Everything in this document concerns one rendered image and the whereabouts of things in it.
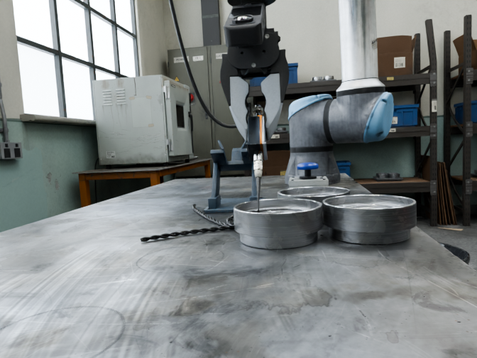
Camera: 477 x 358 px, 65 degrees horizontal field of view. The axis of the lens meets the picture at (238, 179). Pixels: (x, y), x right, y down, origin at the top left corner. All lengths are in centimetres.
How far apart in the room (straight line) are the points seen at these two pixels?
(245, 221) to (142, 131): 240
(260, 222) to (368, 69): 64
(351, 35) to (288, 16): 376
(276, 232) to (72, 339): 22
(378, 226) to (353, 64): 60
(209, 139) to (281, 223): 400
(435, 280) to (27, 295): 33
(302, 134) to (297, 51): 365
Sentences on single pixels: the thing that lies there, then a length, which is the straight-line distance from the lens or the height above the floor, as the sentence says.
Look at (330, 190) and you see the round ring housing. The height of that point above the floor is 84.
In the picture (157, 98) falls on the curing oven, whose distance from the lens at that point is 275.
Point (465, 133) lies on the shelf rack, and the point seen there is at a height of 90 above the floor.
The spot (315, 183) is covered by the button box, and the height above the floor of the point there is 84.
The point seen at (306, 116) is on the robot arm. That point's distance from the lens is 99.
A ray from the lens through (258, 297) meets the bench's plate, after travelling 29.
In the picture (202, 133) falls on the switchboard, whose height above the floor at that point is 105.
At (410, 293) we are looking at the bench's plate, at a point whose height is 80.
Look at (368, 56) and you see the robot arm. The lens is 97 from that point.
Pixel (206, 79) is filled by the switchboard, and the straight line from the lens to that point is 444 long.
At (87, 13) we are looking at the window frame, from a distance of 347.
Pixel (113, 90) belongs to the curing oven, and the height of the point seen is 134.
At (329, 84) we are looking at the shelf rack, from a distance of 394.
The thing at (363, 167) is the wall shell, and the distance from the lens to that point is 455.
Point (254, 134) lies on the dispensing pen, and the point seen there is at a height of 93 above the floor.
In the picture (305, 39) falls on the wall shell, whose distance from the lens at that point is 465.
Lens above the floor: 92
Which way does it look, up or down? 5 degrees down
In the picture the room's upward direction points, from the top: 3 degrees counter-clockwise
